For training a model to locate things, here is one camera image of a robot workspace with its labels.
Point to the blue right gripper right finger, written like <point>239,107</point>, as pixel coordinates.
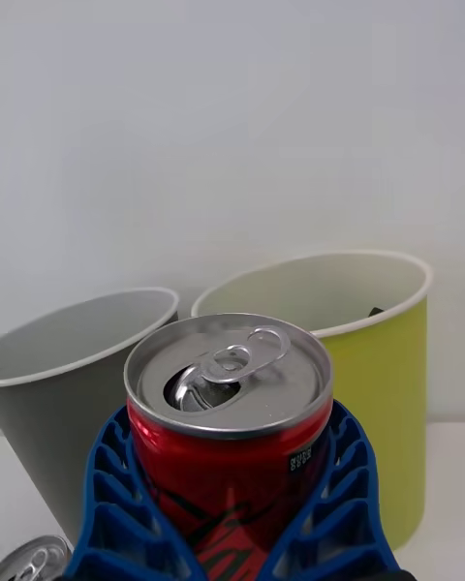
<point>339,508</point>

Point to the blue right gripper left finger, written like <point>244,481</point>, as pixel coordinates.
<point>116,518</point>

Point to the red drink can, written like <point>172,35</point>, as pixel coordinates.
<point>227,445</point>

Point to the silver-topped drink can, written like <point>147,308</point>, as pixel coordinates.
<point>31,560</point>

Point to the yellow-green plastic waste bin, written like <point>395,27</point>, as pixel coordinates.
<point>382,397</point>

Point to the grey plastic waste bin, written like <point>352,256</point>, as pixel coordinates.
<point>58,397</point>

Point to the dark item inside bin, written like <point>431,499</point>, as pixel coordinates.
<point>373,311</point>

